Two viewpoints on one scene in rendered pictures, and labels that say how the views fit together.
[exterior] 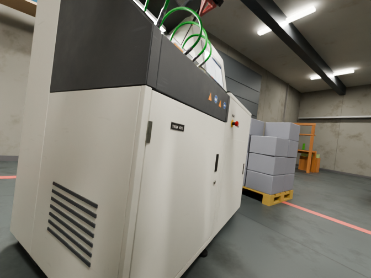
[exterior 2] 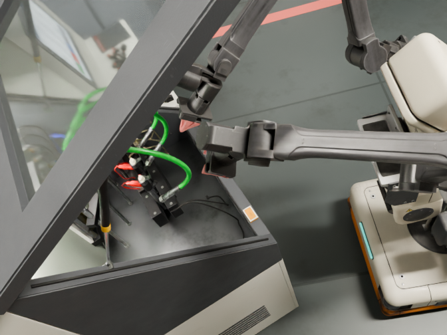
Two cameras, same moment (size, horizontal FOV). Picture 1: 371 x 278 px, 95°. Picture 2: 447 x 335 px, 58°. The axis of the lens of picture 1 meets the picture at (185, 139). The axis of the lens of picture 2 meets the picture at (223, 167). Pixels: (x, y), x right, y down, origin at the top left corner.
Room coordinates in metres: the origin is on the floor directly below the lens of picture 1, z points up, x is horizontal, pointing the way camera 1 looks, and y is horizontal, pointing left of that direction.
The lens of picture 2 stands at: (0.12, 0.46, 2.15)
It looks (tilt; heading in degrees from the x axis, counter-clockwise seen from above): 56 degrees down; 321
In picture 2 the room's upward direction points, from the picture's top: 24 degrees counter-clockwise
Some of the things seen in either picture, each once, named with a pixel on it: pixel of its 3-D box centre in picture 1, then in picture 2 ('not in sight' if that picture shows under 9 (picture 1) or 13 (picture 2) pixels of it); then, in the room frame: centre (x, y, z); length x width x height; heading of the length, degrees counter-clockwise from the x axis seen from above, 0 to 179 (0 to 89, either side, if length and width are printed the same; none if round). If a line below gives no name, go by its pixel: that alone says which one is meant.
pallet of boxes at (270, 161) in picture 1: (249, 155); not in sight; (2.60, -1.01, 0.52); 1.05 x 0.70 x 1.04; 39
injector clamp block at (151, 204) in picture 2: not in sight; (153, 185); (0.98, 0.10, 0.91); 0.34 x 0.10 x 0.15; 149
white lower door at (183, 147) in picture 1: (191, 189); not in sight; (0.74, -0.06, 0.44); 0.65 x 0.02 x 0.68; 149
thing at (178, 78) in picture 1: (200, 93); (224, 179); (0.75, -0.04, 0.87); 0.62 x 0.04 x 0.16; 149
